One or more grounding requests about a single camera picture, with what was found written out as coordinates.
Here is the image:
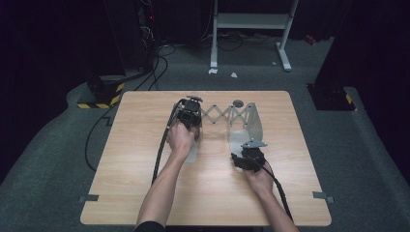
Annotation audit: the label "black equipment rack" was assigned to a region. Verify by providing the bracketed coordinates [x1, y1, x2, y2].
[134, 0, 160, 72]

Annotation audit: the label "grey tape strip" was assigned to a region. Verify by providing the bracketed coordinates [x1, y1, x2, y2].
[312, 190, 336, 204]
[78, 194, 100, 203]

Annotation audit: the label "bundle of black cables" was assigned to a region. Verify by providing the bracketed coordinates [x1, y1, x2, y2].
[133, 43, 177, 92]

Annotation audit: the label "black cables under stand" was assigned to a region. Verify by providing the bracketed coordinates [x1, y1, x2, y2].
[199, 30, 281, 52]

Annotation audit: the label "grey metal extendable book rack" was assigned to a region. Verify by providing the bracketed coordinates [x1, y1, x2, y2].
[183, 101, 266, 164]

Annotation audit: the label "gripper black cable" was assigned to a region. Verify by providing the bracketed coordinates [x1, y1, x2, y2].
[250, 154, 295, 222]
[151, 99, 184, 186]

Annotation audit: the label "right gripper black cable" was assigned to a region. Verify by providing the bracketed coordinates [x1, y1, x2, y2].
[250, 154, 295, 222]

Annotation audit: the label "person's left hand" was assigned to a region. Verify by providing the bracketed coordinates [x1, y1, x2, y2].
[166, 122, 201, 161]

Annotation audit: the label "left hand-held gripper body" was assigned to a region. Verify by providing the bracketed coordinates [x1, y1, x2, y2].
[175, 95, 204, 130]

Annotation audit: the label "black yellow striped base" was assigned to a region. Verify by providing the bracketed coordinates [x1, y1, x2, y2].
[76, 75, 126, 109]
[307, 84, 357, 112]

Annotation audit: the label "white metal stand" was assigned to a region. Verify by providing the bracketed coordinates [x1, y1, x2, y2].
[210, 0, 299, 73]

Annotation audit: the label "person's right hand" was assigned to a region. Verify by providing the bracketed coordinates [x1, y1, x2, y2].
[242, 167, 275, 198]

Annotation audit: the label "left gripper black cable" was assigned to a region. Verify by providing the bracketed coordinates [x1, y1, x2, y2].
[151, 99, 184, 186]

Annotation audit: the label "black floor cable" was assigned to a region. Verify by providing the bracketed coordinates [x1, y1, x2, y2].
[84, 102, 121, 172]

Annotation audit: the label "black sleeve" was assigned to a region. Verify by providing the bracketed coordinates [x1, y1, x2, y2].
[133, 220, 167, 232]

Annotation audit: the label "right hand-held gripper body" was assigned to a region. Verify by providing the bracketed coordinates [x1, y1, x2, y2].
[241, 139, 268, 173]

